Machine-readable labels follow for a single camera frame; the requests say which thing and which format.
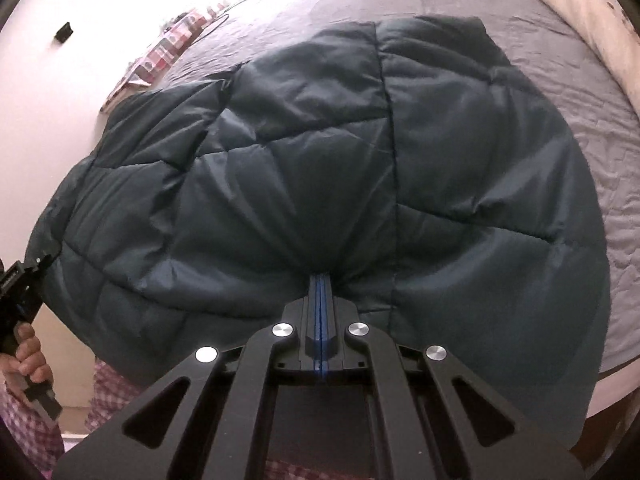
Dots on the pink plaid cloth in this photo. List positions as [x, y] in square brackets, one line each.
[165, 49]

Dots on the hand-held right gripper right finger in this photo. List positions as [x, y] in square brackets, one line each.
[326, 305]

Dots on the person's pink plaid pants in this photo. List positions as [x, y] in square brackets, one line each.
[107, 395]

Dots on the small black wall fixture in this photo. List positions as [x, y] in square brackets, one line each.
[63, 32]

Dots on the person's left hand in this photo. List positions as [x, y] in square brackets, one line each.
[32, 357]

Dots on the dark green quilted jacket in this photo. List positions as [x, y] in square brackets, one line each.
[350, 170]

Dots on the bed with grey sheet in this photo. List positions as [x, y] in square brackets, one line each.
[560, 70]

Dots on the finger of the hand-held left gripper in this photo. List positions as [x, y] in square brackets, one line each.
[42, 266]

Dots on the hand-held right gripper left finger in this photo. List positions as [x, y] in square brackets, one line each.
[311, 305]

